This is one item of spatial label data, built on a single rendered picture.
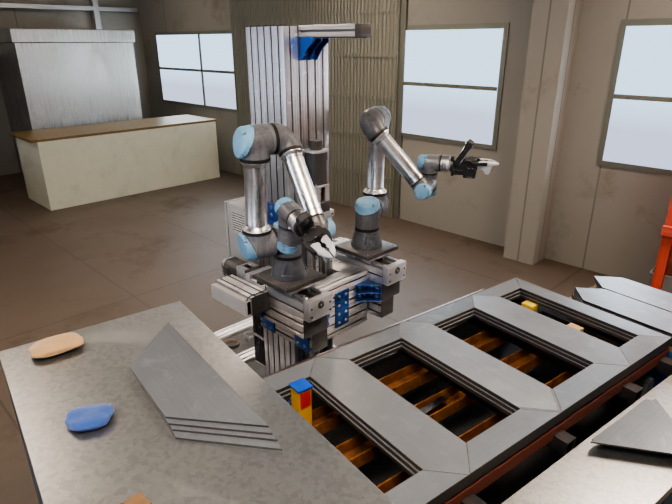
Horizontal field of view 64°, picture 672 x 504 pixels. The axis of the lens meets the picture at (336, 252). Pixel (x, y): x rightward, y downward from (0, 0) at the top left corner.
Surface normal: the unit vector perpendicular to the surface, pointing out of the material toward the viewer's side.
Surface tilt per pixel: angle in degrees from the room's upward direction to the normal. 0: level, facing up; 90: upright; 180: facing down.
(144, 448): 0
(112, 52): 90
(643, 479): 0
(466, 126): 90
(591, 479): 0
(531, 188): 90
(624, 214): 90
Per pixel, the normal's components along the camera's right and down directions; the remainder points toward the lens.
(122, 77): 0.71, 0.26
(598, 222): -0.71, 0.26
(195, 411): 0.00, -0.93
